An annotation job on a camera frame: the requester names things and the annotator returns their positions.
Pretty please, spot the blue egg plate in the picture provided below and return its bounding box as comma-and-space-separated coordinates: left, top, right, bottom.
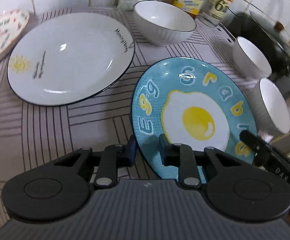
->
131, 57, 257, 179

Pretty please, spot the white plate with sun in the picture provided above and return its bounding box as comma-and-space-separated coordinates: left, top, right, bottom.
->
7, 12, 135, 106

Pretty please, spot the white carrot bunny plate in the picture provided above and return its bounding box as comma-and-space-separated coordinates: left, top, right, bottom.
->
0, 9, 30, 61

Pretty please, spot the small white ribbed bowl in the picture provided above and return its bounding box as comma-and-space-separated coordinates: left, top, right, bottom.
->
232, 36, 272, 80

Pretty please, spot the black wok with lid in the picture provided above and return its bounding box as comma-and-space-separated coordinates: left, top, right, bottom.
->
227, 12, 290, 81

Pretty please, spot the striped table mat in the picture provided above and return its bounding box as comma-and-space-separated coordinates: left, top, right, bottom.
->
0, 9, 255, 227

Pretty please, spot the large white ribbed bowl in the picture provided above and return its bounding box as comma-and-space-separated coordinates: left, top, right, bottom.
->
133, 1, 196, 46

